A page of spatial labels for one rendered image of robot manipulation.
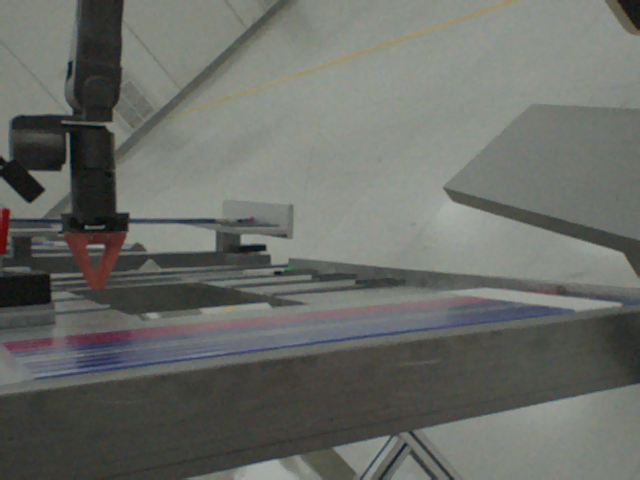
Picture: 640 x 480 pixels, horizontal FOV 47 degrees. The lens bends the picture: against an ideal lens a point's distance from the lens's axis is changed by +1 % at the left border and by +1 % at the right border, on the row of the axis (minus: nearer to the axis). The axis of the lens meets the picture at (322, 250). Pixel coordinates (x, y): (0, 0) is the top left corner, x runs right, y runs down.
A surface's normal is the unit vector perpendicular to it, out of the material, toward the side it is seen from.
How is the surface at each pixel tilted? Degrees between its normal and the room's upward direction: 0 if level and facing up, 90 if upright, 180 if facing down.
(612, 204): 0
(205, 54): 90
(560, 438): 0
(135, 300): 90
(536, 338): 90
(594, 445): 0
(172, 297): 90
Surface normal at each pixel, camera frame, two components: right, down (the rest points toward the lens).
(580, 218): -0.59, -0.71
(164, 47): 0.52, 0.04
